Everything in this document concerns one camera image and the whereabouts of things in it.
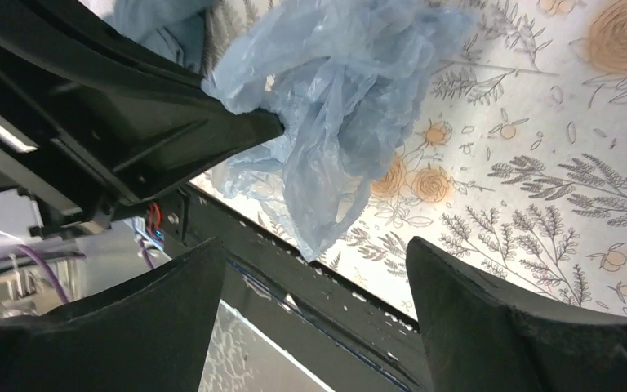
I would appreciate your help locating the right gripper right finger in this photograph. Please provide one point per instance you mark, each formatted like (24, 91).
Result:
(482, 333)

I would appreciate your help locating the light blue trash bag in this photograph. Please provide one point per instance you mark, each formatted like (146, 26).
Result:
(346, 79)

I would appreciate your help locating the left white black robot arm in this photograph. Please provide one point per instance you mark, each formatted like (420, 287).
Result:
(0, 227)

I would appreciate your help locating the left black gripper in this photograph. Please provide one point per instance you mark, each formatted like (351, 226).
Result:
(91, 121)

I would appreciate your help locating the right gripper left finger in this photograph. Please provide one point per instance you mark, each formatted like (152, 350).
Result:
(150, 333)

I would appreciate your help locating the floral patterned table mat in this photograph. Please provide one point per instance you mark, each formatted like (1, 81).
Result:
(517, 164)

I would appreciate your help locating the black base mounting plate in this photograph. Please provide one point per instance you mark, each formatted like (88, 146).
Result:
(347, 337)

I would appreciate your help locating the grey blue trash bag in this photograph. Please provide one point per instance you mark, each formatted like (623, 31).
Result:
(172, 29)

